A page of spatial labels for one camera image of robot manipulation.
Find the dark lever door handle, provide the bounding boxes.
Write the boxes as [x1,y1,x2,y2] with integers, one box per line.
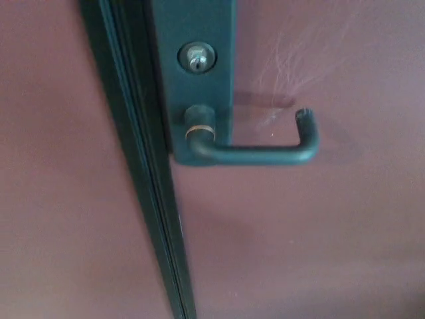
[181,104,321,167]

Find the black door edge seal strip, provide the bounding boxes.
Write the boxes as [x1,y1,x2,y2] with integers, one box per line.
[78,0,198,319]

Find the plain maroon door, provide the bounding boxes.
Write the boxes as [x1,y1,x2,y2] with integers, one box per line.
[0,0,177,319]

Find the silver lock cylinder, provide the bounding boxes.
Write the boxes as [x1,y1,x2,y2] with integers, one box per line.
[177,41,218,75]

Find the maroon door with handle plate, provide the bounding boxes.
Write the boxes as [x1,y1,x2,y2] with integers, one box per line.
[174,0,425,319]

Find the dark handle escutcheon plate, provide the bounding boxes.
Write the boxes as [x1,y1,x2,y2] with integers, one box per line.
[147,0,238,166]

